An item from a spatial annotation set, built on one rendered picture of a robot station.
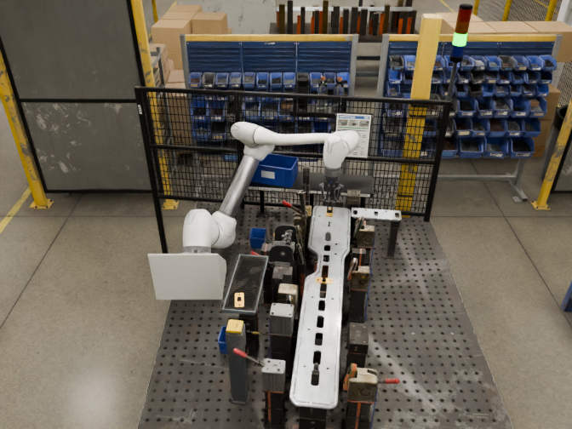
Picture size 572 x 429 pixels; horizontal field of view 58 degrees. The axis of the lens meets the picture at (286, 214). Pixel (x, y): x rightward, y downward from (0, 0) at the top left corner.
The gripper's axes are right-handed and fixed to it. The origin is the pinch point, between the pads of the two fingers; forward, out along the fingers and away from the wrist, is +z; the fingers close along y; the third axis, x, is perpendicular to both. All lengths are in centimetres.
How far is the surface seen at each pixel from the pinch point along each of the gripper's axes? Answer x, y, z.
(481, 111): -194, -120, 20
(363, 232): 8.2, -19.4, 10.3
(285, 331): 83, 14, 12
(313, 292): 55, 4, 13
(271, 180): -35, 38, 7
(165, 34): -376, 217, 17
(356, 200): -23.5, -14.8, 10.0
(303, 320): 74, 7, 13
